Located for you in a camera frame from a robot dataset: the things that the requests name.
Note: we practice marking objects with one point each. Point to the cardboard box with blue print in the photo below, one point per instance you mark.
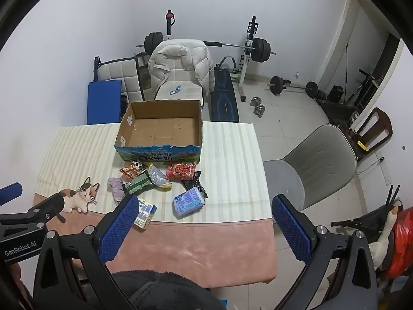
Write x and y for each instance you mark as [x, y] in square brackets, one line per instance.
[155, 132]

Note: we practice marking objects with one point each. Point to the black cylindrical object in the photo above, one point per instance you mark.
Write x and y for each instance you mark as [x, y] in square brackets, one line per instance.
[335, 93]

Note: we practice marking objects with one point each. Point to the beige upholstered chair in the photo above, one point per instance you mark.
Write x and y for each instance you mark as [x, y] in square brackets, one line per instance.
[180, 95]

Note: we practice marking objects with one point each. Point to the small blue packet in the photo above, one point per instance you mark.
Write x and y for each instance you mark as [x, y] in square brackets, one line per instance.
[175, 89]

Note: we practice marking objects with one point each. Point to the black snack packet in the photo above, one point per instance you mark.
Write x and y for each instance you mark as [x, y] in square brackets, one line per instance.
[193, 184]

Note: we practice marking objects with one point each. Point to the cream striped tablecloth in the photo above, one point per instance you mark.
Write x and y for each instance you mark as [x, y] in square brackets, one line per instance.
[226, 168]

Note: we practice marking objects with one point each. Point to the orange snack packet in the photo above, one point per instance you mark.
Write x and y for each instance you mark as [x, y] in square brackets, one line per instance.
[129, 171]

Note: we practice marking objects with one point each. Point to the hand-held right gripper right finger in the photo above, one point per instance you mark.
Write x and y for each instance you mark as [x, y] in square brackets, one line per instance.
[290, 229]

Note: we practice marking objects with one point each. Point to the cream and blue tissue packet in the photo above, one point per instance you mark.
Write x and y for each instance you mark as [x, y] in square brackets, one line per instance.
[146, 213]

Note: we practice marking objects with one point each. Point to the white puffer jacket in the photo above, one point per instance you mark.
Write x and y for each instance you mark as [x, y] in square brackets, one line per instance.
[180, 61]

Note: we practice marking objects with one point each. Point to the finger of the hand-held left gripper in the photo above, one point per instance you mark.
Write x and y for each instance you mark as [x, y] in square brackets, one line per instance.
[48, 206]
[9, 193]

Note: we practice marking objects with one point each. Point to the black exercise machine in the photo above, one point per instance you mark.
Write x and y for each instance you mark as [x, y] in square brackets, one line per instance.
[366, 87]

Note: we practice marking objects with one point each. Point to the white door frame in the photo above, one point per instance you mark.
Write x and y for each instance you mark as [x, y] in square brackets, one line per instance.
[335, 51]

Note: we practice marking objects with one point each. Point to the chrome dumbbell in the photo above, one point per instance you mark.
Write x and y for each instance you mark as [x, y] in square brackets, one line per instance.
[259, 109]
[256, 100]

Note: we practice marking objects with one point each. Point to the dark fleece clothing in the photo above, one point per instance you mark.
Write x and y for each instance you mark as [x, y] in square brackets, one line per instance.
[161, 290]

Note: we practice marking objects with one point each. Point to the brown wooden chair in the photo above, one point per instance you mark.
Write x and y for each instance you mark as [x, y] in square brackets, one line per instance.
[384, 126]

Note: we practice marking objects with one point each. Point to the blue padded panel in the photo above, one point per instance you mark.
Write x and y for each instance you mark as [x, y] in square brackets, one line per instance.
[103, 103]

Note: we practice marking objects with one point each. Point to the calico cat plush toy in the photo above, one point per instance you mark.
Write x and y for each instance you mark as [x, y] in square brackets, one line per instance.
[79, 198]

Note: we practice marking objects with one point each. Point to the yellow silver snack packet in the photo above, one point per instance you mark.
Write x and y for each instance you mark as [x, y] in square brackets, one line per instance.
[158, 177]

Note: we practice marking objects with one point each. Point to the black metal frame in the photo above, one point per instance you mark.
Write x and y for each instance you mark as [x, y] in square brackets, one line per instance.
[96, 67]

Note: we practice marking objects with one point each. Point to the white goose plush toy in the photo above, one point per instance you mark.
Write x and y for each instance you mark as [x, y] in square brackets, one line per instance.
[377, 248]

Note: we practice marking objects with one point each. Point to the grey shell chair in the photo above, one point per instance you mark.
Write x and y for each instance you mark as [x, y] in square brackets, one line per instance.
[322, 161]

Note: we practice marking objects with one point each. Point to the black metal object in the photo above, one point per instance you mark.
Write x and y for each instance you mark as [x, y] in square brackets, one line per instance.
[371, 218]

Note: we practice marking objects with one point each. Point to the green snack packet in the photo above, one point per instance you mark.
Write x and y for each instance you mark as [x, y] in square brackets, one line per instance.
[138, 184]

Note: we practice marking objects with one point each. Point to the red plastic bag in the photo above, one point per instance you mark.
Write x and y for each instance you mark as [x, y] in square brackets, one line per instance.
[401, 242]

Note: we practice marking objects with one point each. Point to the white padded bench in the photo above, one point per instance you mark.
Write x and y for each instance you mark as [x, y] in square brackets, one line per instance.
[119, 71]

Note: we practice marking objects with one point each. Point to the red snack packet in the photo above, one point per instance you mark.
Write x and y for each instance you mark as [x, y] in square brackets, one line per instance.
[180, 171]

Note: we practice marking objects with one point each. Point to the short barbell with black plates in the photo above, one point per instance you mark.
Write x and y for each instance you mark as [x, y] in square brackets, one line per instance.
[276, 85]

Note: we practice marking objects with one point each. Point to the purple cloth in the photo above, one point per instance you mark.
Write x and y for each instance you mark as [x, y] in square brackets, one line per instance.
[116, 189]

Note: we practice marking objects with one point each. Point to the long barbell with black plates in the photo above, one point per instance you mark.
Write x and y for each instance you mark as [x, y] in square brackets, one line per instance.
[259, 50]

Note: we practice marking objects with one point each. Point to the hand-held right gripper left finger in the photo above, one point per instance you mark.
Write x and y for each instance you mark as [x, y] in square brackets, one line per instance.
[119, 229]

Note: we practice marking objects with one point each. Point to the black and blue weight bench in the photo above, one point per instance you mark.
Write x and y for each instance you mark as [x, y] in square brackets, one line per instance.
[224, 103]

